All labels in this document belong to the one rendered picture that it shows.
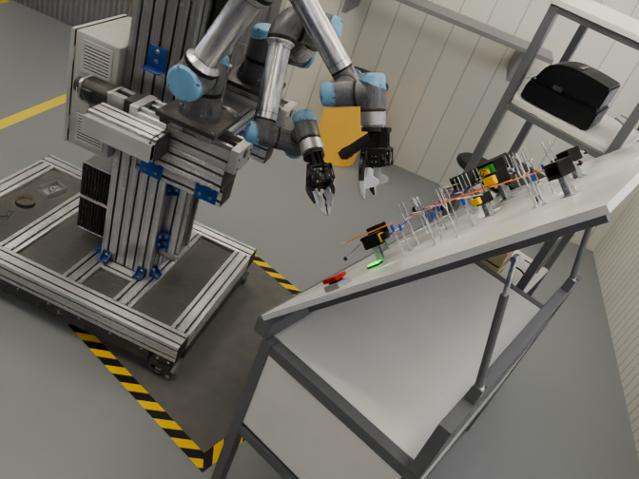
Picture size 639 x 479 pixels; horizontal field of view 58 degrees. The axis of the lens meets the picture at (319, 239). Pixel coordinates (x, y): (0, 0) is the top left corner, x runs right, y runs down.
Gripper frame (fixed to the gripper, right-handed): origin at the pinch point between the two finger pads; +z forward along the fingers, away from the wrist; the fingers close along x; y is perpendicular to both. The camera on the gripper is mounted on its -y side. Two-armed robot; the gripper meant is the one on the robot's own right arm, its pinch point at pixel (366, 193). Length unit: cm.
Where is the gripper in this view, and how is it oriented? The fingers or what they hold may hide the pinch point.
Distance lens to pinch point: 177.7
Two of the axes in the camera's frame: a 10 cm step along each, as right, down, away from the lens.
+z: 0.2, 9.8, 2.1
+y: 9.0, 0.7, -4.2
